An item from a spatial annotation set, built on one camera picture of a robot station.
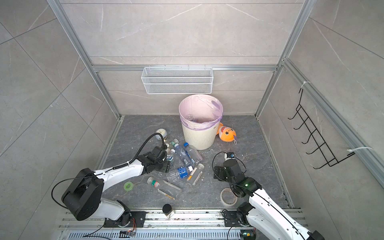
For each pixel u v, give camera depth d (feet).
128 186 2.75
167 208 2.24
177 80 3.31
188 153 3.04
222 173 2.35
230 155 2.33
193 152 3.21
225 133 3.22
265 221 1.87
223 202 2.56
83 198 1.40
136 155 2.04
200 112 3.27
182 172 2.75
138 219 2.40
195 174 2.78
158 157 2.30
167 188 2.73
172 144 3.22
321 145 2.06
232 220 2.40
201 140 2.94
